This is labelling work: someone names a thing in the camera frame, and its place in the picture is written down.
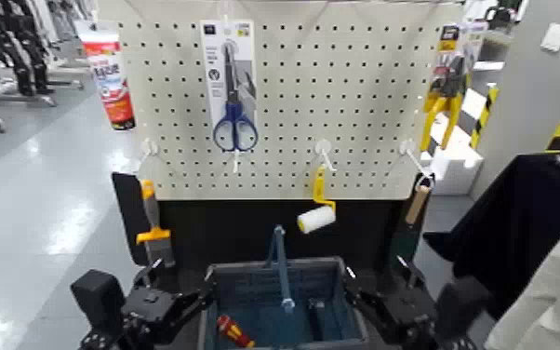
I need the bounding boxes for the white foam blocks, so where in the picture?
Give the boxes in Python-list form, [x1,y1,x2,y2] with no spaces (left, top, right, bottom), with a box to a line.
[419,87,486,196]

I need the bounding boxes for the cream white pegboard panel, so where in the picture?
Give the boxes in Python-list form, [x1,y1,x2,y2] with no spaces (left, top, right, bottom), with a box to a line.
[98,0,464,201]

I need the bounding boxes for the black yellow striped post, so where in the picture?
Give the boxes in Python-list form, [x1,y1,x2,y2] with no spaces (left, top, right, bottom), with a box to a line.
[469,84,500,150]

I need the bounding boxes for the yellow handled white paint roller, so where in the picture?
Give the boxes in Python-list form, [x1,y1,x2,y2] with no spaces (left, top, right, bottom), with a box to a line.
[297,167,338,235]

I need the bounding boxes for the white wall switch plate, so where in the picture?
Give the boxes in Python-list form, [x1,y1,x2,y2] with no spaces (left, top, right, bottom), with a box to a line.
[540,22,560,53]

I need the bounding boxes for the grey metal stand base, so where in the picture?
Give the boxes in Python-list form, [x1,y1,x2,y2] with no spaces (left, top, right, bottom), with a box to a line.
[0,89,58,109]

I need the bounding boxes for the yellow grey scraper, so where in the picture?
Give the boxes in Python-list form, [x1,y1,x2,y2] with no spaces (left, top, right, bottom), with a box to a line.
[135,180,176,269]

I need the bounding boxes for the black cloth covered table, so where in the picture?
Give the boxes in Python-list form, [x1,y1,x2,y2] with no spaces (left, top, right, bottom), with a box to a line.
[423,152,560,321]

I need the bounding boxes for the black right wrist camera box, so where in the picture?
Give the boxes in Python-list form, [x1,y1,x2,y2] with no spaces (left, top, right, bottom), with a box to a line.
[435,276,491,338]

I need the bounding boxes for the black base panel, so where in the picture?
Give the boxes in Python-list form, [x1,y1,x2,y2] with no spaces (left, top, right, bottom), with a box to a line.
[112,171,430,294]

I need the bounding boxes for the blue crate carry handle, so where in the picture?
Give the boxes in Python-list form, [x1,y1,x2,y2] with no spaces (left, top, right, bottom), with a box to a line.
[265,224,296,350]

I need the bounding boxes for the black humanoid robot on stand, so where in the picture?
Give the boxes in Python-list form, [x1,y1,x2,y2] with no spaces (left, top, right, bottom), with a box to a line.
[0,0,57,97]

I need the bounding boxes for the black adjustable wrench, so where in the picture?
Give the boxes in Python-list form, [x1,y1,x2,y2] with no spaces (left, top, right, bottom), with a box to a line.
[307,298,328,343]

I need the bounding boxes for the red white sealant tube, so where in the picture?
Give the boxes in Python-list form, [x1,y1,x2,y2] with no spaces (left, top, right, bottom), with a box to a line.
[75,20,138,131]

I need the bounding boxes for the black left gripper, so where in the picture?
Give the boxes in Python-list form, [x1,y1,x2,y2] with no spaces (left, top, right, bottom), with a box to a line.
[122,258,218,343]

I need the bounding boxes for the red yellow screwdriver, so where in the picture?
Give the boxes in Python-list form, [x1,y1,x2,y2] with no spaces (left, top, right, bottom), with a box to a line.
[215,315,257,349]

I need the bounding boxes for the person in white coat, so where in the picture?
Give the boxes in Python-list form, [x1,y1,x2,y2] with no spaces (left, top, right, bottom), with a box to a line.
[484,170,560,350]

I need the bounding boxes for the wooden handled green tool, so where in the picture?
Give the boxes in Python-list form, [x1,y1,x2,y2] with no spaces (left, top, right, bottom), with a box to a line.
[389,174,435,271]

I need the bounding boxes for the grey blue plastic crate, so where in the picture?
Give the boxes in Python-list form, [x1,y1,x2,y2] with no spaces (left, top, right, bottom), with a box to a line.
[196,257,370,350]

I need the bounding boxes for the yellow pliers in package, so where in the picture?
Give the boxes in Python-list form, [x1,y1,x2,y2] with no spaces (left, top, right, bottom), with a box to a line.
[419,21,488,153]

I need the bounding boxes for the blue scissors on white card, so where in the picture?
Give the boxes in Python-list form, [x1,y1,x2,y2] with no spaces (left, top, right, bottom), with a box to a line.
[200,19,260,154]

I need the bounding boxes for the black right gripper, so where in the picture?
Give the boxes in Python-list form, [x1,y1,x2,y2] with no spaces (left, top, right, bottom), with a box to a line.
[344,256,440,343]

